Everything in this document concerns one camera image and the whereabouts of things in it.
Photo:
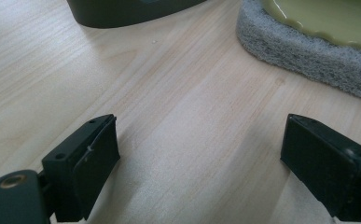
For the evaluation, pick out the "yellow-green glazed dish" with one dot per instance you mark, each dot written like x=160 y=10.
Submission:
x=327 y=18

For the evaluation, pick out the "dark grey container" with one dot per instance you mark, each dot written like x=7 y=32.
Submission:
x=122 y=12

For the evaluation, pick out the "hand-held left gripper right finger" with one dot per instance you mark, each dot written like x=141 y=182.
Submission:
x=324 y=161

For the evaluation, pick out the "grey felt mat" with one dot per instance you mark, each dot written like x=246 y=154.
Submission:
x=305 y=53

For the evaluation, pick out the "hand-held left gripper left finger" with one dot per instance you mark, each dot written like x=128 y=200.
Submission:
x=85 y=168

